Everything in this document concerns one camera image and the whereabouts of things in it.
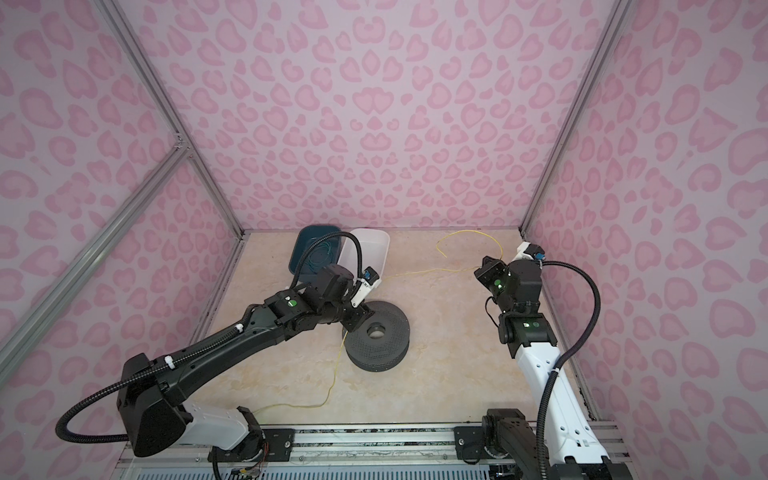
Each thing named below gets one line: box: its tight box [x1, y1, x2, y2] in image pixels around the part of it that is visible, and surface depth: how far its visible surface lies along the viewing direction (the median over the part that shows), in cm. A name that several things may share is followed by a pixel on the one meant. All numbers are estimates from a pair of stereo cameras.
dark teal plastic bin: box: [288, 224, 341, 282], surface depth 112 cm
